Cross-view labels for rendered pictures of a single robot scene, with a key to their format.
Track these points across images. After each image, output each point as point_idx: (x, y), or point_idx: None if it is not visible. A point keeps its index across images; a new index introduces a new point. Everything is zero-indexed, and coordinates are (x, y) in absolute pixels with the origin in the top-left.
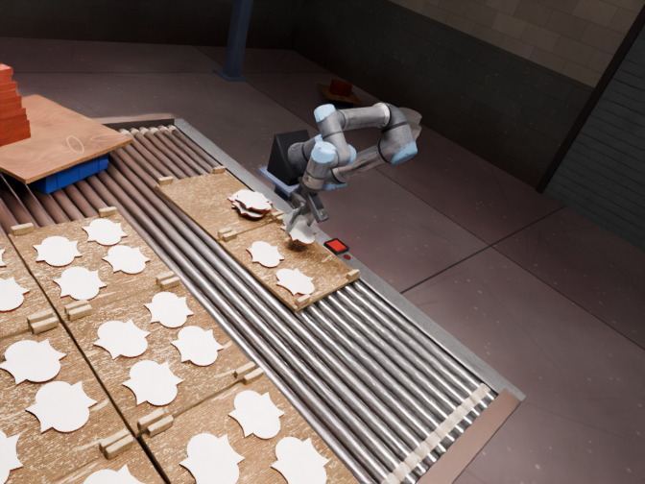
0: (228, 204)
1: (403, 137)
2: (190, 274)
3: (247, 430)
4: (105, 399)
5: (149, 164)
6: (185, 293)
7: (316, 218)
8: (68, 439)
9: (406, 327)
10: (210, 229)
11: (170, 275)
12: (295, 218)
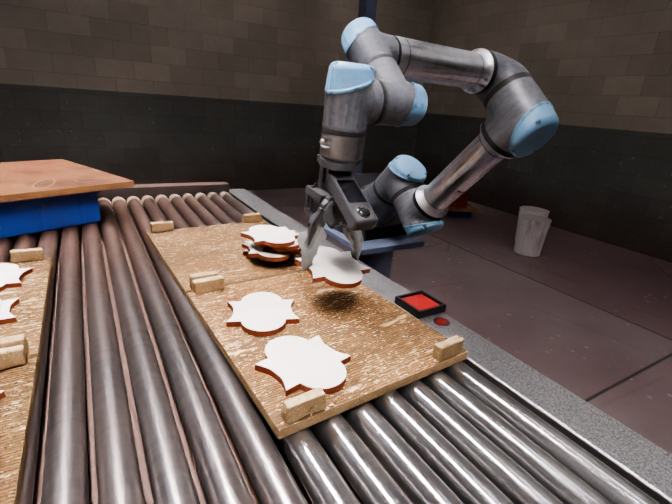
0: (243, 249)
1: (527, 95)
2: (91, 347)
3: None
4: None
5: (162, 218)
6: (20, 383)
7: (348, 220)
8: None
9: (626, 500)
10: (186, 277)
11: (9, 341)
12: (313, 232)
